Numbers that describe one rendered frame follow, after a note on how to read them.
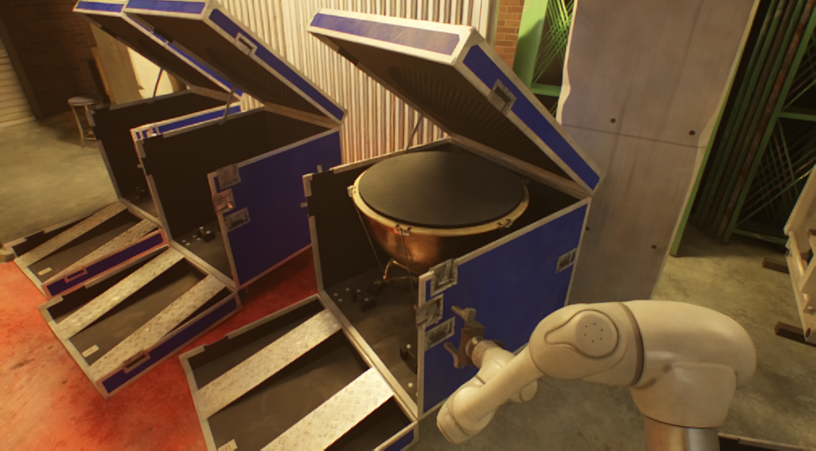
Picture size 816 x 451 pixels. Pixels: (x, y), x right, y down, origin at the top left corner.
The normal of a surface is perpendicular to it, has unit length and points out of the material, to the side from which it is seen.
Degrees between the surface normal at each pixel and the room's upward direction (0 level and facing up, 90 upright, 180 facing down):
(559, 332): 72
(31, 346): 0
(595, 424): 0
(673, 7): 90
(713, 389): 57
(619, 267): 90
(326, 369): 2
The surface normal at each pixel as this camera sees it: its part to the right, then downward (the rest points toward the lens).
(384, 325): 0.00, -0.88
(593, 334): -0.18, -0.46
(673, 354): -0.07, -0.12
